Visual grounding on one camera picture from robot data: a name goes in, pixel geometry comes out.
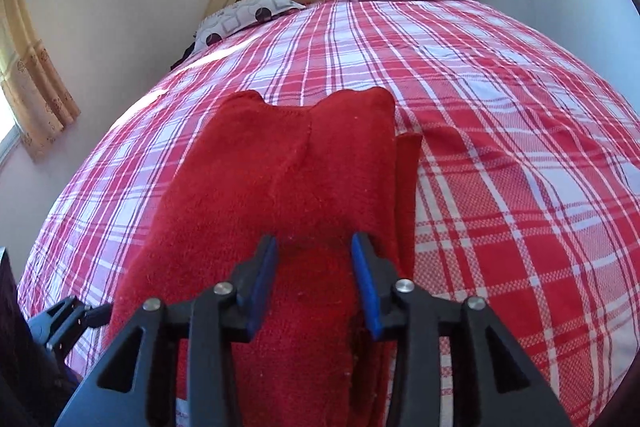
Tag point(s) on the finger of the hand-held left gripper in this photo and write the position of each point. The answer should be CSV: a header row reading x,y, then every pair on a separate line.
x,y
92,317
65,312

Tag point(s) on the window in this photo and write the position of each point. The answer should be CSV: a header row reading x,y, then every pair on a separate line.
x,y
7,132

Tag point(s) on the red knitted sweater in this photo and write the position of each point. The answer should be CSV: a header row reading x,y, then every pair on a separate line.
x,y
300,187

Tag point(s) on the yellow floral curtain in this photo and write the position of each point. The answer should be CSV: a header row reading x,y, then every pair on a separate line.
x,y
35,82

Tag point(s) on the grey patterned pillow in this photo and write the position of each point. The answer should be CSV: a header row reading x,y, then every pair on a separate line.
x,y
240,19

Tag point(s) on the red white plaid bedspread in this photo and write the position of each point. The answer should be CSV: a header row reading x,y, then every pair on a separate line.
x,y
500,132

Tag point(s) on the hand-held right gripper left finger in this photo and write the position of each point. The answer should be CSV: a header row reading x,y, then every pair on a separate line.
x,y
262,277

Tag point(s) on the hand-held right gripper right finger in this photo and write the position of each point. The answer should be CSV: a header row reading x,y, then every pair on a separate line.
x,y
362,282

